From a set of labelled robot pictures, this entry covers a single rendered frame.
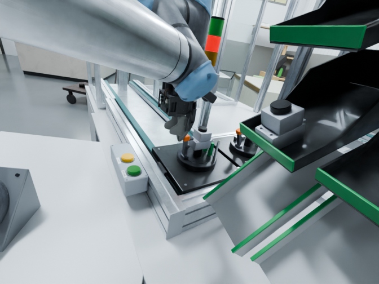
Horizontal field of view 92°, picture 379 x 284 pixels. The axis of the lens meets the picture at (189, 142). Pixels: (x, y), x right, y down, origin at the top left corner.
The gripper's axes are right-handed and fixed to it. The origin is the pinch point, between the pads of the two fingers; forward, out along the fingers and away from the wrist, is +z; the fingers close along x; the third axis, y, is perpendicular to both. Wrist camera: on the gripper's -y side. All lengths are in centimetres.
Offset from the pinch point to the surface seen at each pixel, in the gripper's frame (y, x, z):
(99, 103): 13, -82, 18
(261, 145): 0.9, 26.6, -12.6
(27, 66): 108, -549, 87
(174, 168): 2.2, 2.3, 10.0
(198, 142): -5.2, 2.0, 1.5
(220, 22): -18.7, -16.5, -33.1
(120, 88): -5, -105, 14
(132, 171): 14.6, -0.5, 9.8
